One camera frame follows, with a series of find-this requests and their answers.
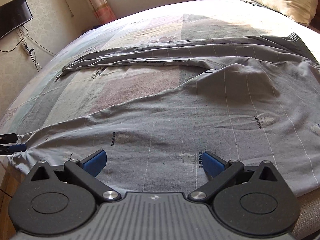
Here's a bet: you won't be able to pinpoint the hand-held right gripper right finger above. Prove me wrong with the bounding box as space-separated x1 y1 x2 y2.
188 151 284 202

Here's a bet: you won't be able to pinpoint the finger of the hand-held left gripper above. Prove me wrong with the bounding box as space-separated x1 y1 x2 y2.
0 133 19 143
0 144 27 155

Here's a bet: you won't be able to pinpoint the power strip with cables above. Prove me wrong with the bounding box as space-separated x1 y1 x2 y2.
0 26 55 72

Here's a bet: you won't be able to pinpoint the grey pants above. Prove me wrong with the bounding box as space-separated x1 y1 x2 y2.
6 32 320 197

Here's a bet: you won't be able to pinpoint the black wall television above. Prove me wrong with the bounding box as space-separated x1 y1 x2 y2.
0 0 34 40

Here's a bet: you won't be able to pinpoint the bed with patchwork sheet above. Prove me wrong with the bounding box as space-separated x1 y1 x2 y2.
0 0 320 240

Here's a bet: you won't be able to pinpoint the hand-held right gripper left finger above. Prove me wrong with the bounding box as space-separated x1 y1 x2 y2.
25 149 122 203

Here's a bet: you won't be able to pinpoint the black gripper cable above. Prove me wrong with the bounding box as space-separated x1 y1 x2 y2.
0 187 13 199

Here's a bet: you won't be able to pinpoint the white power strip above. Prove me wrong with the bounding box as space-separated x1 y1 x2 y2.
21 42 34 55

